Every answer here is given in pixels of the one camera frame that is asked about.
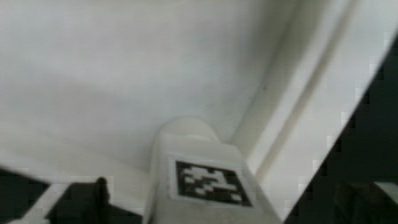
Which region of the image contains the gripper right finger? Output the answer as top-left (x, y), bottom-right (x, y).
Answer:
top-left (332, 182), bottom-right (398, 224)

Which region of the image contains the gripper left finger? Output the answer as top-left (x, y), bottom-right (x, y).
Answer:
top-left (16, 176), bottom-right (117, 224)

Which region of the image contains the white square tabletop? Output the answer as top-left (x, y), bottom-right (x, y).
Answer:
top-left (0, 0), bottom-right (355, 224)

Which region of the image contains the white L-shaped obstacle wall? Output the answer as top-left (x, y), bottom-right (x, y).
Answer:
top-left (258, 0), bottom-right (398, 218)

